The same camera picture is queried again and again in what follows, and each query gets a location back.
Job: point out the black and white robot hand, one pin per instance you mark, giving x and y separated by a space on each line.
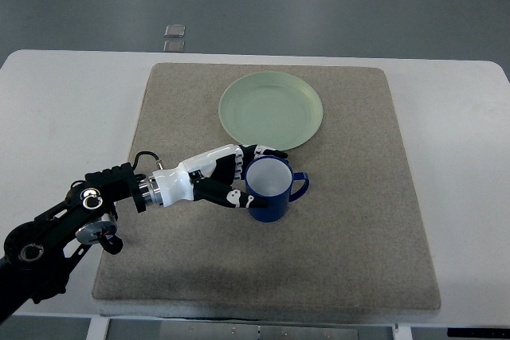
208 176

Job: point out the blue enamel mug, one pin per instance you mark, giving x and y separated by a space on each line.
273 180

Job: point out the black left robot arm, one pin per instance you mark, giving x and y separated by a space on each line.
40 255

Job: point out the light green plate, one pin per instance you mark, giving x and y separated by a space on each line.
273 109

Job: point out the lower floor outlet cover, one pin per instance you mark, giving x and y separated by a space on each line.
174 46

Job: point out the floor outlet cover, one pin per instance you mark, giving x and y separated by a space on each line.
174 46
177 31

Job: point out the upper floor outlet cover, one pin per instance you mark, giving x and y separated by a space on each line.
177 31

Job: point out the beige felt mat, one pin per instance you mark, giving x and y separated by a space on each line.
352 243

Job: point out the metal table frame bar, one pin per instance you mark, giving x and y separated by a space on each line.
200 330

